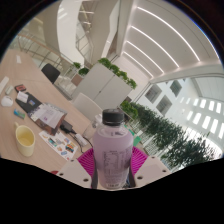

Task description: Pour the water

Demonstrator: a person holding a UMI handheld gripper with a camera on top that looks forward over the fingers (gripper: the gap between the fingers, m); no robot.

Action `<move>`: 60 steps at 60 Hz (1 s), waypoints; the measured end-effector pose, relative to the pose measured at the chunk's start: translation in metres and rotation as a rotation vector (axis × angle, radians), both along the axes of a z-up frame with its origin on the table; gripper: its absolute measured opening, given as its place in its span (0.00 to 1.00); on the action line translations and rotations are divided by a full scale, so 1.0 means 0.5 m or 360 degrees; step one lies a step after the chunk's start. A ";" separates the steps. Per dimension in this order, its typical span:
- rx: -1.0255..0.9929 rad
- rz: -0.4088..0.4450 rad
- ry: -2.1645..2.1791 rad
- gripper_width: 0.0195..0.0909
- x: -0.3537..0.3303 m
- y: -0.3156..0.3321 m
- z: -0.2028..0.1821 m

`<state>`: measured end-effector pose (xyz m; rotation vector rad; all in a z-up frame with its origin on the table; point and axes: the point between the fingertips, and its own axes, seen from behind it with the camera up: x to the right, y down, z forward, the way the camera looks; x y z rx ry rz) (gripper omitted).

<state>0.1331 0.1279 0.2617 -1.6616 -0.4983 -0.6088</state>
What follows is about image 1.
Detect low planter with greenery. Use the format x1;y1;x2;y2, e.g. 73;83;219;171
119;99;139;121

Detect white card box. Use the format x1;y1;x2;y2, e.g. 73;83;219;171
16;90;30;104

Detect black notebook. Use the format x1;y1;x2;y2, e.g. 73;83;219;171
14;91;43;114

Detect glass balustrade wooden rail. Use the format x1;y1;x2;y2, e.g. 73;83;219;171
9;33;73;73

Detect row of green hedge plants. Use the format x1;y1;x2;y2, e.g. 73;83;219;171
131;101;218;168

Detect clear shaker bottle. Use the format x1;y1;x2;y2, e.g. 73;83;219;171
82;114;103;141

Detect small potted plants planter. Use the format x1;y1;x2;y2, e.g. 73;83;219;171
69;61;90;87

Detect small white case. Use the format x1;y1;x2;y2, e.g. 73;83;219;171
4;85;15;96

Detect black cable bundle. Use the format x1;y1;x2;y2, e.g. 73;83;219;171
68;129;94;150

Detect pale yellow mug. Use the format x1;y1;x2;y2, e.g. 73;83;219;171
13;121;36;158

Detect white plug adapter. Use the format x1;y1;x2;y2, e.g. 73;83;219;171
74;133;88;147

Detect red and black phone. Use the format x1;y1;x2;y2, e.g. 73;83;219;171
14;84;28;93

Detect purple drink bottle black cap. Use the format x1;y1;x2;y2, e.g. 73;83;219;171
91;108;134;190

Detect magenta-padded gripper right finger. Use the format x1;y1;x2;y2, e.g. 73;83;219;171
128;146;173;188

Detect blue marker pen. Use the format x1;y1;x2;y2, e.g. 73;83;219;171
13;109;26;120

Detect ceiling light strips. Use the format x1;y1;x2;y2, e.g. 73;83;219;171
123;5;201;79

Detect white cabinet with plants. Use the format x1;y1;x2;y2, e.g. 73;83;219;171
70;57;138;111

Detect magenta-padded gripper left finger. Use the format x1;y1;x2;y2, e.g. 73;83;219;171
56;147;99;190

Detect black chair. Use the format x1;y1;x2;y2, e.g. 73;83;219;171
40;63;62;85

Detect white chair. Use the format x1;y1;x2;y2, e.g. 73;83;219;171
72;92;103;122

